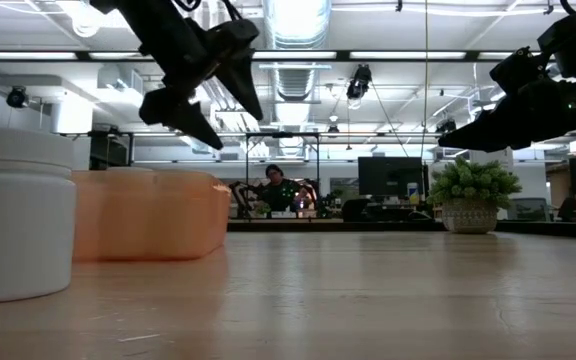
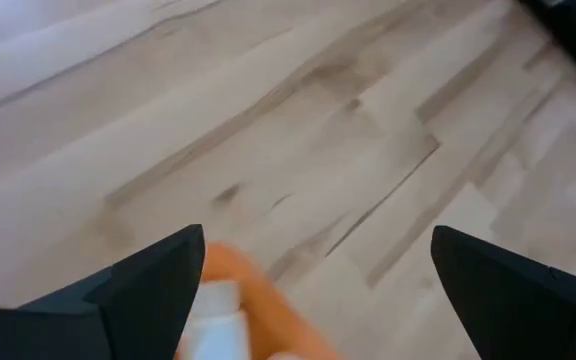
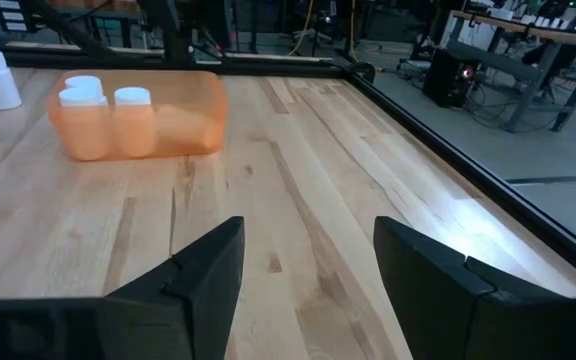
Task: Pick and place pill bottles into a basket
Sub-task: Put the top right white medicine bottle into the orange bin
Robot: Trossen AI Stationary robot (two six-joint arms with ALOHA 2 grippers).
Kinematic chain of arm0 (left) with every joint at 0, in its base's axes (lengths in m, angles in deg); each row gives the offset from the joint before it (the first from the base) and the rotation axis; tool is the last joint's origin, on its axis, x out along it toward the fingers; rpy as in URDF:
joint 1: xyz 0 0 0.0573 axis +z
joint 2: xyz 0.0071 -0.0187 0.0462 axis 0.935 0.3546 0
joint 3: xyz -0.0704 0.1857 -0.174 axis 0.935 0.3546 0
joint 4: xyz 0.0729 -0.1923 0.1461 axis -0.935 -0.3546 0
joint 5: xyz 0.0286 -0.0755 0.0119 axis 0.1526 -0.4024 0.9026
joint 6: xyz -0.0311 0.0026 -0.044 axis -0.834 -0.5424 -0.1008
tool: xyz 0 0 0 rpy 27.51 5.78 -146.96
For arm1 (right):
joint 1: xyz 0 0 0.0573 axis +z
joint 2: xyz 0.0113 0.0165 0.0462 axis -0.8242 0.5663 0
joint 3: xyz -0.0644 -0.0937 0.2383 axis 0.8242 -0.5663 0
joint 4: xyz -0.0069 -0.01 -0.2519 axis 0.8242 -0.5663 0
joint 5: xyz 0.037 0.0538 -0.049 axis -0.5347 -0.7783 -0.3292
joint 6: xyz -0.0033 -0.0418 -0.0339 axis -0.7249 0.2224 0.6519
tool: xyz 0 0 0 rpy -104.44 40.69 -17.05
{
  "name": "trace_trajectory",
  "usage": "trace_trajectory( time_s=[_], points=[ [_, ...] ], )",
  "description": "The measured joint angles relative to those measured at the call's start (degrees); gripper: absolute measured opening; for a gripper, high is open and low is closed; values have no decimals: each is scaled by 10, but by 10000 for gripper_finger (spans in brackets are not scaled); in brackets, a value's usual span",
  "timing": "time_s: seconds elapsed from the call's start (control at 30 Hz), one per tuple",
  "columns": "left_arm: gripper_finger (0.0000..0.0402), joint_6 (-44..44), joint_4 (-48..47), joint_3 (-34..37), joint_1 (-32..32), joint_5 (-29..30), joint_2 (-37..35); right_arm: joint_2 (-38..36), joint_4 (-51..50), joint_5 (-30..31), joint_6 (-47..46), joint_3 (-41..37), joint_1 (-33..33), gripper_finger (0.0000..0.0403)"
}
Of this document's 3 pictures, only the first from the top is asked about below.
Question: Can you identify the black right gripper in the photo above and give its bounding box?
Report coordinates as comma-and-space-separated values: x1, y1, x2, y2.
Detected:
437, 47, 576, 154

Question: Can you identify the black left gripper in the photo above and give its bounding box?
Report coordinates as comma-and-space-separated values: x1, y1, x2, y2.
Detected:
137, 17, 264, 151

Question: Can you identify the translucent orange plastic basket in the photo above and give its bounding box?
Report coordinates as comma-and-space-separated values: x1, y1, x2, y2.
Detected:
71, 168, 233, 263

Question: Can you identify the white plastic pill bottle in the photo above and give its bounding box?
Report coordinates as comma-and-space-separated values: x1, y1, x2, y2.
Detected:
0, 127, 78, 305

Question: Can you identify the green plant in patterned pot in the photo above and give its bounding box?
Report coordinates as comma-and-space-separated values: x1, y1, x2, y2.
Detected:
426, 155, 523, 235

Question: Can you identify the grey office chair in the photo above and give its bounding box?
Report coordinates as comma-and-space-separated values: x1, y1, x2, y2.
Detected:
510, 198, 549, 223

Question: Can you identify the person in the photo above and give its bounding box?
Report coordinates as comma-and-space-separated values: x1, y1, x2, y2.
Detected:
557, 196, 576, 223
255, 163, 314, 214

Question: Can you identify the dark shelving unit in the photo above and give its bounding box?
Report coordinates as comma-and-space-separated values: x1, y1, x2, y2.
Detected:
90, 133, 134, 171

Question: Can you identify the black office chair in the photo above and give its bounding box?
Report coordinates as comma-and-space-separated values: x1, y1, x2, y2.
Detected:
341, 198, 377, 223

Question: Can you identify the black background frame rail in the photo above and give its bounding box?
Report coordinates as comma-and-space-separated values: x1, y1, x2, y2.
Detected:
62, 130, 576, 140

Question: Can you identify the black overhead frame rail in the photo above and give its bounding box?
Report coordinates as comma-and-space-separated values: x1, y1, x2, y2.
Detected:
0, 48, 544, 64

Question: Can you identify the black table edge rail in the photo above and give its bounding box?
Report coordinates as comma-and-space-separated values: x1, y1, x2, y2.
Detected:
226, 218, 576, 240

